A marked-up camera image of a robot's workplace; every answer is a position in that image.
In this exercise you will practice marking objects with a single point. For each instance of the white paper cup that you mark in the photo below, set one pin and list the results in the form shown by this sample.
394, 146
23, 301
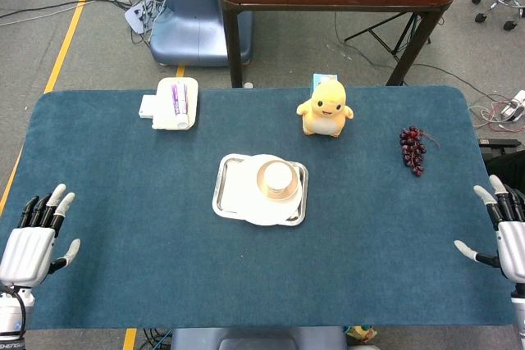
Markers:
279, 175

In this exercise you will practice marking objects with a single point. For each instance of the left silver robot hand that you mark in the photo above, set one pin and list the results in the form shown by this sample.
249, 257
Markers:
26, 249

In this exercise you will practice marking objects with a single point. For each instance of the purple white toothpaste tube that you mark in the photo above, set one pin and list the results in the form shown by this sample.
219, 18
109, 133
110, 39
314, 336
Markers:
179, 100

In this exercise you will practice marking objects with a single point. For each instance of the black metal bracket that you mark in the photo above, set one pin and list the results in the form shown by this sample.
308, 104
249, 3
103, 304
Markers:
498, 144

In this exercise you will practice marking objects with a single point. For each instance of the small white box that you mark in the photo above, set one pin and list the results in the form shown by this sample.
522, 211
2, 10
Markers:
147, 107

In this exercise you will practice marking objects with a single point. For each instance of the dark red grape bunch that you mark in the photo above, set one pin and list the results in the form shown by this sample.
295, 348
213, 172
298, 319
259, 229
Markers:
412, 149

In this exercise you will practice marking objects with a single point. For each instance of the light blue carton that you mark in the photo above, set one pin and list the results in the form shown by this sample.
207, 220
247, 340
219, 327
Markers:
318, 79

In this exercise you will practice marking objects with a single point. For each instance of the colourful yellow packet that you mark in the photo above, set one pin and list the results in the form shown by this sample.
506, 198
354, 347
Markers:
361, 333

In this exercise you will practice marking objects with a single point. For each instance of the white round plate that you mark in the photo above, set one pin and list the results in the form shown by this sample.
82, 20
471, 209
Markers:
246, 202

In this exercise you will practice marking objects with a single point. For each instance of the white floor power strip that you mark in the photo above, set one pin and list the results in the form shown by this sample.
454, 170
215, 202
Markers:
134, 16

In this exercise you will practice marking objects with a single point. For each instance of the cream dish with toothpaste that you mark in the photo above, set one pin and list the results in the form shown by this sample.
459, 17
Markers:
164, 100

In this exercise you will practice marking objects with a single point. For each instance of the black tripod stand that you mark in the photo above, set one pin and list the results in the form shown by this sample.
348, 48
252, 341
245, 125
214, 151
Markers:
385, 36

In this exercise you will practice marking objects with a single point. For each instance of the blue table cloth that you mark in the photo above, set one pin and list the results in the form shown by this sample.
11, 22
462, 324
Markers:
123, 182

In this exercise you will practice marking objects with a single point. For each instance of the blue grey machine base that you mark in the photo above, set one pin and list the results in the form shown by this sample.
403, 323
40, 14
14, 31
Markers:
193, 26

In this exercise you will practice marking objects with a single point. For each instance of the yellow plush toy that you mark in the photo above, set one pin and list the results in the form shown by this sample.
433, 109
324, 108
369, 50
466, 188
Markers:
326, 112

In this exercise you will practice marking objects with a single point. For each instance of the silver metal tray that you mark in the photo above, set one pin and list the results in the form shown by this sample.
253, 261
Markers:
224, 186

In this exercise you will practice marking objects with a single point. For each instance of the beige bowl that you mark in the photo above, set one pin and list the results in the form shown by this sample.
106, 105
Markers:
287, 196

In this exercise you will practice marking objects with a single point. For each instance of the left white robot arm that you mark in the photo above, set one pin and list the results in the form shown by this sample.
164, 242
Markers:
10, 317

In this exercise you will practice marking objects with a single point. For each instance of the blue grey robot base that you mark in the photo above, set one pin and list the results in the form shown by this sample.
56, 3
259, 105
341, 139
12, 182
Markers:
258, 339

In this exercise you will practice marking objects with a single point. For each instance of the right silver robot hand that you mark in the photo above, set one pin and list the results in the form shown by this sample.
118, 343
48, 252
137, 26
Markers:
512, 247

